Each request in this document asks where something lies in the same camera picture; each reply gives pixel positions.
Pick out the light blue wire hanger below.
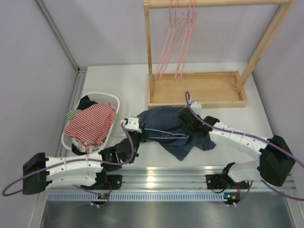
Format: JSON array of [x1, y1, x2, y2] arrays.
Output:
[[145, 128, 189, 140]]

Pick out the blue tank top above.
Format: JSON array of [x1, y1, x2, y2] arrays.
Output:
[[137, 106, 216, 161]]

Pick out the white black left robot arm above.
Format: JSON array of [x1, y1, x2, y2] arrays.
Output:
[[22, 132, 146, 195]]

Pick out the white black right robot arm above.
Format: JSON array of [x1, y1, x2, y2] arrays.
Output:
[[178, 108, 295, 189]]

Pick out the red white striped garment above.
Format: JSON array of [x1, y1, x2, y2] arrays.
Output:
[[64, 103, 116, 153]]

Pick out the wooden clothes rack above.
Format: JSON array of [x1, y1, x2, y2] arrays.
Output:
[[143, 0, 296, 109]]

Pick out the dark navy garment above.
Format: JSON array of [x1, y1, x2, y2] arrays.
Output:
[[77, 95, 98, 110]]

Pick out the green white striped garment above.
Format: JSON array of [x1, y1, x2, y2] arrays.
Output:
[[66, 109, 82, 120]]

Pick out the aluminium corner profile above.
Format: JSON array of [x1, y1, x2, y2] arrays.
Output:
[[35, 0, 80, 72]]

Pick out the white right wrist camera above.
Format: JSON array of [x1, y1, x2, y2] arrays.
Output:
[[190, 101, 202, 115]]

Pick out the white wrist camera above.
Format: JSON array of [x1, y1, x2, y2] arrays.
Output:
[[121, 117, 144, 133], [190, 101, 202, 115]]

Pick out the aluminium mounting rail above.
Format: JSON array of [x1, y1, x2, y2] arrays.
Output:
[[95, 166, 295, 190]]

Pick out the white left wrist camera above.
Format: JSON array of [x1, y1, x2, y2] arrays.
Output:
[[121, 117, 144, 133]]

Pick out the slotted grey cable duct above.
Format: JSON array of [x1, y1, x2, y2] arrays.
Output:
[[47, 192, 237, 202]]

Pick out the pink wire hanger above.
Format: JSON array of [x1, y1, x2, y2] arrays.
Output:
[[174, 0, 197, 81], [154, 0, 184, 80]]

